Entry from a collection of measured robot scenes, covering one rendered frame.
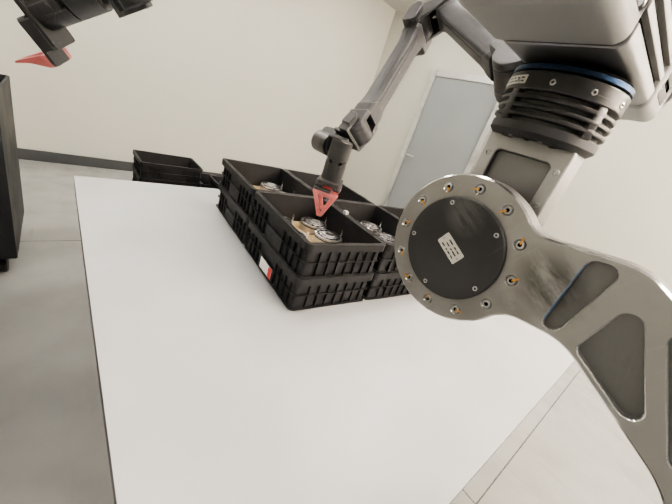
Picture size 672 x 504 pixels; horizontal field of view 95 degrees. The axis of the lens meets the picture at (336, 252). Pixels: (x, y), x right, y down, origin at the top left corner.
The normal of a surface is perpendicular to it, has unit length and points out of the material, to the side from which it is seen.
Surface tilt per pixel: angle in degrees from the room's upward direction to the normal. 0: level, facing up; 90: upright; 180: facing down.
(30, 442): 0
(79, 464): 0
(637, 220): 90
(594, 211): 90
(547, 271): 90
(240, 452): 0
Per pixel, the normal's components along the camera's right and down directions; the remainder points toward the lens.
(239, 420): 0.29, -0.87
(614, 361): -0.75, 0.04
